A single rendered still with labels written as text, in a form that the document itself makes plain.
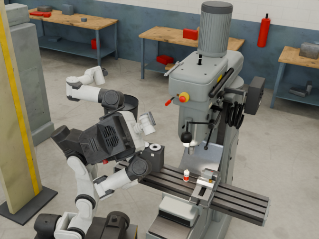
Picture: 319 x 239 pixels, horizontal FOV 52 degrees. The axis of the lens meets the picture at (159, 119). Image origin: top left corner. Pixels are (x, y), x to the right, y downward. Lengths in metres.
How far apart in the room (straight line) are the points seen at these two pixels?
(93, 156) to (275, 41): 4.91
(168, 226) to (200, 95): 1.07
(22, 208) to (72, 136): 1.91
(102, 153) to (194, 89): 0.63
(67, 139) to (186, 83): 0.78
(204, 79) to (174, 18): 4.90
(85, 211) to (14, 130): 1.35
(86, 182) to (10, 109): 1.35
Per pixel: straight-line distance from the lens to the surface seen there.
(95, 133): 1.84
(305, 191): 4.27
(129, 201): 3.72
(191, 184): 2.56
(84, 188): 2.23
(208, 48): 2.20
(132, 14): 7.16
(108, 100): 1.88
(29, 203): 3.86
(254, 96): 2.29
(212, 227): 3.27
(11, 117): 3.30
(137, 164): 1.84
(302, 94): 5.93
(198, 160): 2.79
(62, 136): 2.03
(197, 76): 1.89
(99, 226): 2.75
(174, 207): 2.52
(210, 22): 2.16
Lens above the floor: 2.63
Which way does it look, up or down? 31 degrees down
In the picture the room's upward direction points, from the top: 2 degrees clockwise
